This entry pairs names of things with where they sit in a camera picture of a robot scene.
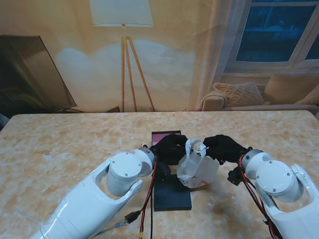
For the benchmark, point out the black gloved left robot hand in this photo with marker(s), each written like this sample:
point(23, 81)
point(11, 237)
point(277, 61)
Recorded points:
point(169, 149)

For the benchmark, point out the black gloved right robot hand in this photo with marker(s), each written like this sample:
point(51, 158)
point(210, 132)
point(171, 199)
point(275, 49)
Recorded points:
point(224, 149)

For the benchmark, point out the white plastic bag orange print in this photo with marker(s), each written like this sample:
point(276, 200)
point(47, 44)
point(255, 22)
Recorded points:
point(197, 169)

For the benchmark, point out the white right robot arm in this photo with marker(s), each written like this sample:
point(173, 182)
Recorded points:
point(279, 179)

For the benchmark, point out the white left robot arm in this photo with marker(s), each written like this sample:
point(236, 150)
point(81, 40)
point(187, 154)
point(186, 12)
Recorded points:
point(99, 196)

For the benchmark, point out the black flat box lid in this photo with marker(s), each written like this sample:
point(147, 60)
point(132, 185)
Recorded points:
point(172, 199)

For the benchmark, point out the knitted beige cushion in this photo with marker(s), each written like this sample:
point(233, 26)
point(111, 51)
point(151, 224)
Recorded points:
point(239, 94)

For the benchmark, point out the beige sofa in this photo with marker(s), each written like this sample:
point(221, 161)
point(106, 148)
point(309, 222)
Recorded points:
point(286, 87)

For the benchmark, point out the white framed window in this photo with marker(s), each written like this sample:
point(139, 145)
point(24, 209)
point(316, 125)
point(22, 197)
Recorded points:
point(269, 32)

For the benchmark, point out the tripod floor lamp white shade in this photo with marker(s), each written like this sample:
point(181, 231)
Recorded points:
point(122, 12)

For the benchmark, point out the dark flat television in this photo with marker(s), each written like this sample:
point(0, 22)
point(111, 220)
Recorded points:
point(25, 74)

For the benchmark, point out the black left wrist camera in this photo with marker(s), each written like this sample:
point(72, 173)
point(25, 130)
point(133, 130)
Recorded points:
point(164, 170)

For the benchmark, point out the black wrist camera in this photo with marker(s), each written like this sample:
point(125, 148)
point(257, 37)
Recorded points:
point(164, 170)
point(235, 176)

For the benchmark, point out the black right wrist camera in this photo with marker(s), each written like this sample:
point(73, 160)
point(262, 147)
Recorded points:
point(235, 176)

